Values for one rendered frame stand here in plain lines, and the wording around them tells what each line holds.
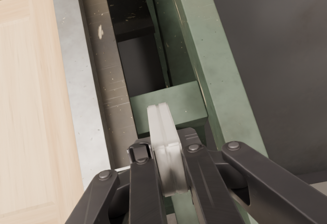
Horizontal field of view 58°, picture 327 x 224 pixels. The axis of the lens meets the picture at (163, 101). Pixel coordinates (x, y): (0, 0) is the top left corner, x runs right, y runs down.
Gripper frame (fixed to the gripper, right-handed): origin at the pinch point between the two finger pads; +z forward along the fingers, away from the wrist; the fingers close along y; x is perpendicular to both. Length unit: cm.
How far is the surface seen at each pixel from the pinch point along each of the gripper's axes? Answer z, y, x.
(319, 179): 243, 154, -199
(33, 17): 48, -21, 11
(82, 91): 34.9, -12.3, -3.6
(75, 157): 30.5, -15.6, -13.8
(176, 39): 71, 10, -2
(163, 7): 66, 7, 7
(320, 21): 169, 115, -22
